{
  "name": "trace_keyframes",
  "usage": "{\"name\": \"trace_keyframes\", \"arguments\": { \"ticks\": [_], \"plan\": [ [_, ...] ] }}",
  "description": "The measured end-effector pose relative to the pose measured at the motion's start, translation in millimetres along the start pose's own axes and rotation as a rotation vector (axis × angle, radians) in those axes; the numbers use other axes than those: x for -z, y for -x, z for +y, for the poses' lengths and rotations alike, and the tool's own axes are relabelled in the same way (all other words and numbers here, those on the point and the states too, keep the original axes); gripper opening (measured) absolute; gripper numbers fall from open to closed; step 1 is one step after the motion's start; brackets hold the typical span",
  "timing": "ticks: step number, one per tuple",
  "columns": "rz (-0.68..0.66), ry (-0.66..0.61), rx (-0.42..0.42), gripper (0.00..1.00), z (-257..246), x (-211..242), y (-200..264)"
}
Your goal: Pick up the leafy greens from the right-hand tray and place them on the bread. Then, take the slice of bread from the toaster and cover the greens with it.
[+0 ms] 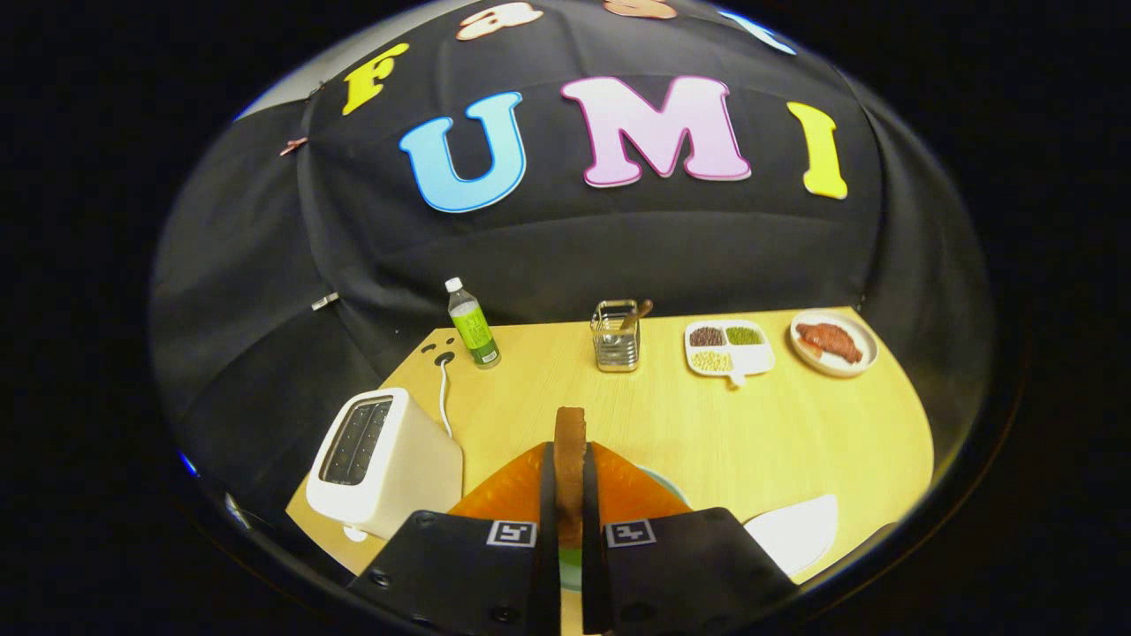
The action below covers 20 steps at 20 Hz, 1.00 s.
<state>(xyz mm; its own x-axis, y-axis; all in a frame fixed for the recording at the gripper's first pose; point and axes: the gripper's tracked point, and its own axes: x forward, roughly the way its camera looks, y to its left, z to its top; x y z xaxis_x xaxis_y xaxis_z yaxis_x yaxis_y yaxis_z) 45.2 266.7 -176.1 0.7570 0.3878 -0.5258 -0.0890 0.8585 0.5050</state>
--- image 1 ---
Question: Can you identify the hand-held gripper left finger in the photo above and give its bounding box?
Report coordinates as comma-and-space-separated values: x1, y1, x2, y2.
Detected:
346, 440, 564, 636

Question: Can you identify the round plate with meat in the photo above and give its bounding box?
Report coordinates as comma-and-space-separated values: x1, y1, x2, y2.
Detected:
789, 310, 879, 379

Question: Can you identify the wooden handle spoon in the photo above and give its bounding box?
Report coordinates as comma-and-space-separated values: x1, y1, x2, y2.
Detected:
614, 299, 655, 341

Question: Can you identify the white toaster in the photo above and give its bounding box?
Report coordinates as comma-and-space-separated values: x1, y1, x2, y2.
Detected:
306, 387, 465, 541

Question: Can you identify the white divided dish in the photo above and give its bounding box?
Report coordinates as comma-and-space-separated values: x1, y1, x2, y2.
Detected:
683, 319, 777, 390

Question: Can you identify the white toaster cable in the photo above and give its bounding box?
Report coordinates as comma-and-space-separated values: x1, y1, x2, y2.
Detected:
435, 353, 456, 438

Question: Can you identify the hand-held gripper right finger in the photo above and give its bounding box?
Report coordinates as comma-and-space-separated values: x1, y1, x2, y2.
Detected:
579, 440, 799, 636

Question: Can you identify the green label drink bottle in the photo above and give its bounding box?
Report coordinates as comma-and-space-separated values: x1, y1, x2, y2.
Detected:
444, 277, 502, 369

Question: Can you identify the black backdrop cloth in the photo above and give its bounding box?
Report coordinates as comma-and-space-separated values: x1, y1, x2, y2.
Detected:
150, 0, 995, 531

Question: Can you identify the white plate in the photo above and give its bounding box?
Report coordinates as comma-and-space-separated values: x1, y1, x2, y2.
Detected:
742, 494, 839, 578

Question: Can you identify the toasted bread slice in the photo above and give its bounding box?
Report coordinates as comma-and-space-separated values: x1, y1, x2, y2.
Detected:
554, 406, 588, 549

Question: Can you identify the pale green plate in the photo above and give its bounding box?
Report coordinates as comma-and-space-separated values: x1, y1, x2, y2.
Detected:
559, 466, 693, 593

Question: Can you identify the red cooked meat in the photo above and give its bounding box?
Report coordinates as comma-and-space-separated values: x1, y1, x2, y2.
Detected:
795, 322, 864, 365

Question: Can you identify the metal wire utensil holder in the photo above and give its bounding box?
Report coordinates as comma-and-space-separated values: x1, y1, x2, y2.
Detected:
590, 299, 641, 374

